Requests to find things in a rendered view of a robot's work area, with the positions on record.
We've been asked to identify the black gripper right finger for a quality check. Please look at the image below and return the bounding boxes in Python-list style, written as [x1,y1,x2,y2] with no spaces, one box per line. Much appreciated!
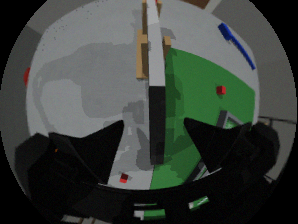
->
[184,117,253,173]

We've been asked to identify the blue putter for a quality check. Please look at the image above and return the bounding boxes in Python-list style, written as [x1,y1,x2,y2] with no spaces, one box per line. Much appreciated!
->
[218,23,255,69]

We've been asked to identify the green putting mat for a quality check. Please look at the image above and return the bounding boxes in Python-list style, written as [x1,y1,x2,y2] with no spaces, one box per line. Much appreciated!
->
[149,48,255,189]

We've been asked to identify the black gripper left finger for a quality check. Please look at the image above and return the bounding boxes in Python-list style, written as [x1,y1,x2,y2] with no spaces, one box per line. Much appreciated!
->
[48,120,124,185]

